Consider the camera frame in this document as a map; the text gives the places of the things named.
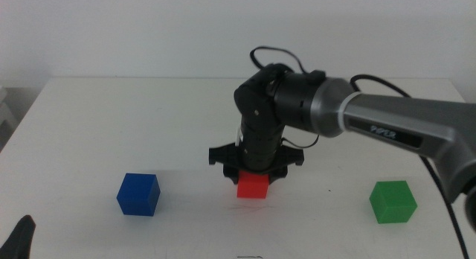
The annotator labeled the blue cube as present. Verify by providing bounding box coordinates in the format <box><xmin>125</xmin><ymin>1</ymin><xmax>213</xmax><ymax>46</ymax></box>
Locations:
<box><xmin>115</xmin><ymin>172</ymin><xmax>161</xmax><ymax>217</ymax></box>

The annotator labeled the red cube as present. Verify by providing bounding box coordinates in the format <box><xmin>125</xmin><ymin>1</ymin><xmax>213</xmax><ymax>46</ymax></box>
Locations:
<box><xmin>237</xmin><ymin>170</ymin><xmax>270</xmax><ymax>199</ymax></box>

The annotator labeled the green cube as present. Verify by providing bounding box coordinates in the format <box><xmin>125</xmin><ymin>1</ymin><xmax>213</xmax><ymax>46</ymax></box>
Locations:
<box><xmin>368</xmin><ymin>179</ymin><xmax>418</xmax><ymax>225</ymax></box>

